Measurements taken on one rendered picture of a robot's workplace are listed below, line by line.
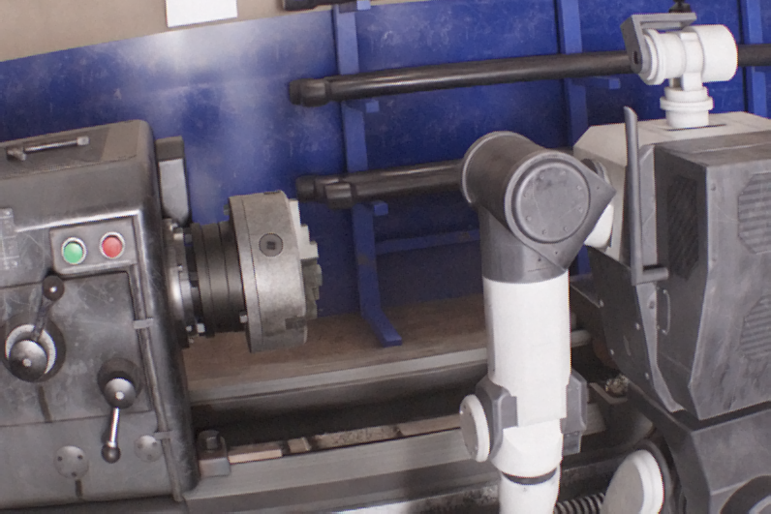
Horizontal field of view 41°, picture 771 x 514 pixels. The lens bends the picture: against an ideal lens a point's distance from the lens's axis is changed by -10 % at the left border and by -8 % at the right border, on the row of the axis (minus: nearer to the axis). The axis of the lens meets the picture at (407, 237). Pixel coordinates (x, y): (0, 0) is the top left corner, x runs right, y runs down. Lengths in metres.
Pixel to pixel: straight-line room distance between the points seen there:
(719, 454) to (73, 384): 0.88
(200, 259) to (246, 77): 3.09
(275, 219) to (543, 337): 0.65
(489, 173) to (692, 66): 0.27
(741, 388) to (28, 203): 0.96
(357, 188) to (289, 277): 2.74
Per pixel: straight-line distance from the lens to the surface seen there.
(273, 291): 1.69
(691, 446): 1.24
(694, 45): 1.24
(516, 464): 1.25
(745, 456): 1.25
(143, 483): 1.64
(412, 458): 1.70
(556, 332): 1.17
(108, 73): 4.76
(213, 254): 1.72
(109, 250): 1.47
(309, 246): 1.79
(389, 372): 2.03
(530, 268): 1.14
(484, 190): 1.13
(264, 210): 1.72
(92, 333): 1.54
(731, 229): 1.07
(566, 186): 1.08
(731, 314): 1.12
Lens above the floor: 1.58
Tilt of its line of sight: 15 degrees down
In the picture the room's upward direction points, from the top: 5 degrees counter-clockwise
